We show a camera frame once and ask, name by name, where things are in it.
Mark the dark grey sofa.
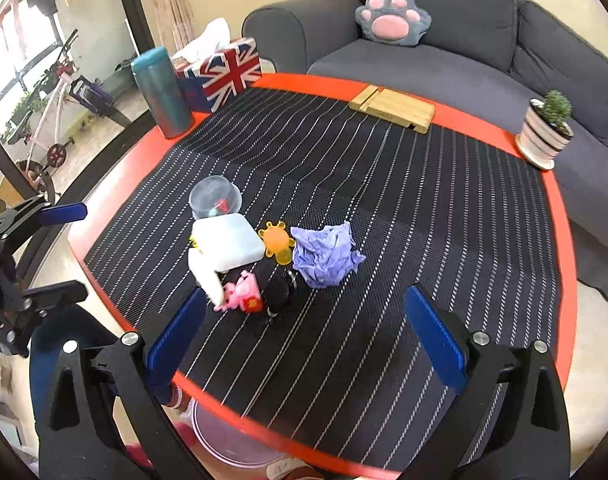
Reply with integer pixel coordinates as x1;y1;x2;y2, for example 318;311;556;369
241;0;608;321

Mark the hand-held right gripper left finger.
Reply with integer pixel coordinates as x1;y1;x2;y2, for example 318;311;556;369
36;286;219;480

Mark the potted cactus striped pot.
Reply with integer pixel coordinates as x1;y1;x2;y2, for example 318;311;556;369
514;89;574;171

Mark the person's left shoe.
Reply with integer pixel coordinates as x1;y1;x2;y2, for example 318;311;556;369
166;385;197;423

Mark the black fuzzy keychain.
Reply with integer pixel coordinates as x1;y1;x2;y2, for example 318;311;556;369
261;272;299;318

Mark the black sliding door frame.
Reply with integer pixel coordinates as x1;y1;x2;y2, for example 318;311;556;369
111;0;157;58

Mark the white paper piece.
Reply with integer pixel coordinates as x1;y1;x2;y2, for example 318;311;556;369
188;250;225;311

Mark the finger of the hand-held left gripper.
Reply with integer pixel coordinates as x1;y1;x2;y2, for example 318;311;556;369
0;280;90;357
0;199;88;249

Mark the wooden phone stand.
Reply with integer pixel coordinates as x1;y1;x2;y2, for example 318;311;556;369
348;85;436;135

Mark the purple paper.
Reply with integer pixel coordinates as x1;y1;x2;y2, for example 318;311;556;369
290;222;367;289

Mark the white rectangular box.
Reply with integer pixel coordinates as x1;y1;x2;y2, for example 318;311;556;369
190;212;266;273

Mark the red table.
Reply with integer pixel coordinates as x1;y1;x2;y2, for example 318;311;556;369
66;72;579;480

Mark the green balcony plant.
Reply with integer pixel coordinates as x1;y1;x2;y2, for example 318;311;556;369
4;87;41;142

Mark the person's right shoe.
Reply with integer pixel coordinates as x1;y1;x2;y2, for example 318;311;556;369
265;456;327;480

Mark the translucent pink bin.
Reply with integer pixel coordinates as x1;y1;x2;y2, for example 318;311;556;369
191;397;285;468

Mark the white tissue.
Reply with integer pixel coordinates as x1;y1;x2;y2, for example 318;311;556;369
171;17;232;63

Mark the teal thermos bottle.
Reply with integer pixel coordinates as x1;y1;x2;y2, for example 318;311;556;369
130;46;195;140

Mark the pink pig toy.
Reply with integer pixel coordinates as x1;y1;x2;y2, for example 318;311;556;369
216;270;265;315

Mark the person's shoe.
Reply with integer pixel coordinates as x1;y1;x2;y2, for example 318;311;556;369
265;456;327;480
166;385;197;423

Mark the red stool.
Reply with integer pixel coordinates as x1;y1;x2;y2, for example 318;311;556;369
129;420;199;468

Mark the pink white exercise bike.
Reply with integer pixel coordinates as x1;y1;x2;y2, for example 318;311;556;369
4;27;85;186

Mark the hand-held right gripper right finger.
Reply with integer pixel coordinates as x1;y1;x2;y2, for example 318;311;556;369
404;284;572;480

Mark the clear plastic cup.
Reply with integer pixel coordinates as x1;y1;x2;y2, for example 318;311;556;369
190;175;242;221

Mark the flag print tissue box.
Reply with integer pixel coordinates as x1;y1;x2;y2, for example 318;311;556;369
171;37;262;113

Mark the patterned curtain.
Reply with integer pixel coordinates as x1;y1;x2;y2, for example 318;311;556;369
149;0;197;56

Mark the grey pink paw cushion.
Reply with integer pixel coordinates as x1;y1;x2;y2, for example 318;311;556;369
355;0;432;47

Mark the orange toy figure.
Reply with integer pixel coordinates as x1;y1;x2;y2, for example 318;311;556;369
258;220;295;265

